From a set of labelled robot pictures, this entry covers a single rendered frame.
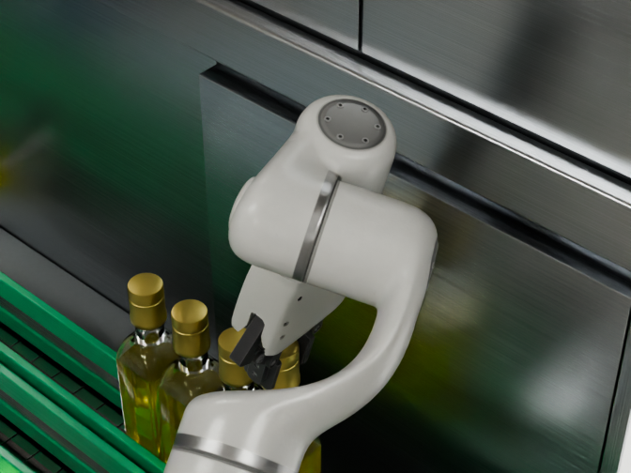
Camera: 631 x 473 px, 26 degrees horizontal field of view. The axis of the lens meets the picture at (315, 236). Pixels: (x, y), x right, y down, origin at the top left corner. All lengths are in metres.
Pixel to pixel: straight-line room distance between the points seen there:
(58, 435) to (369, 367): 0.66
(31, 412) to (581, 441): 0.61
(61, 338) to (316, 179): 0.71
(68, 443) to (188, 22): 0.48
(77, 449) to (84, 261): 0.31
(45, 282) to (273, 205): 0.86
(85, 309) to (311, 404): 0.84
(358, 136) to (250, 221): 0.11
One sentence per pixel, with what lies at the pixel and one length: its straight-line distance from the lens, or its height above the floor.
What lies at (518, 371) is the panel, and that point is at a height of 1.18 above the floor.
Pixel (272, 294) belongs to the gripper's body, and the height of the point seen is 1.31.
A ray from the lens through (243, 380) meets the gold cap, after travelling 1.25.
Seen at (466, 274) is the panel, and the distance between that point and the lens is 1.16.
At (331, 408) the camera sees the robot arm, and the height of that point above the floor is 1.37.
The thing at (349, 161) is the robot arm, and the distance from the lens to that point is 0.95.
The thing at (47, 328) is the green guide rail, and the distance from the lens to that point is 1.60.
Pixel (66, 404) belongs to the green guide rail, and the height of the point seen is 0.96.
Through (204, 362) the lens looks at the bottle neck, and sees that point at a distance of 1.30.
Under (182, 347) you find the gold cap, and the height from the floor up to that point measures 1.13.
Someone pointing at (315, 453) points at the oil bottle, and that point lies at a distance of 1.27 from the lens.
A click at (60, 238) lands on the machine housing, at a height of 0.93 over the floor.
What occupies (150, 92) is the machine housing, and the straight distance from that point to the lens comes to 1.42.
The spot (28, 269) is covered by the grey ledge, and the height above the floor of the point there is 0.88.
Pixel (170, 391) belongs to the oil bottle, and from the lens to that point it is 1.32.
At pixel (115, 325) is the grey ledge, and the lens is 1.67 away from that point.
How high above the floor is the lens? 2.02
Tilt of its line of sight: 40 degrees down
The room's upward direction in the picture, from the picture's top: straight up
